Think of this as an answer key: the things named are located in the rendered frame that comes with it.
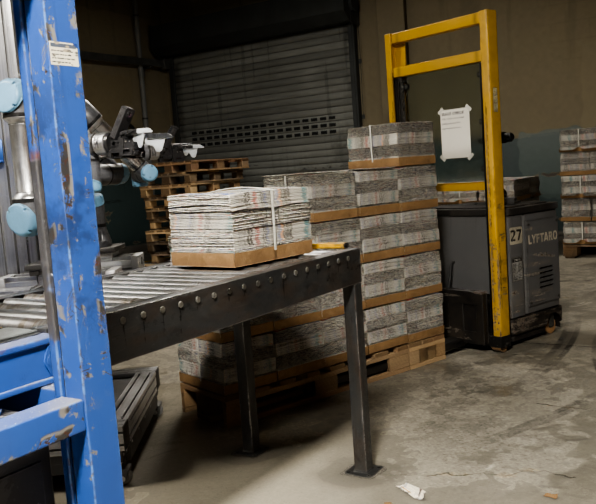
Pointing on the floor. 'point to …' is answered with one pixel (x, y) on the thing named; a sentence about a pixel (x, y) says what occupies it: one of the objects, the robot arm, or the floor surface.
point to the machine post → (69, 243)
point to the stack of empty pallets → (195, 169)
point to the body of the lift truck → (518, 239)
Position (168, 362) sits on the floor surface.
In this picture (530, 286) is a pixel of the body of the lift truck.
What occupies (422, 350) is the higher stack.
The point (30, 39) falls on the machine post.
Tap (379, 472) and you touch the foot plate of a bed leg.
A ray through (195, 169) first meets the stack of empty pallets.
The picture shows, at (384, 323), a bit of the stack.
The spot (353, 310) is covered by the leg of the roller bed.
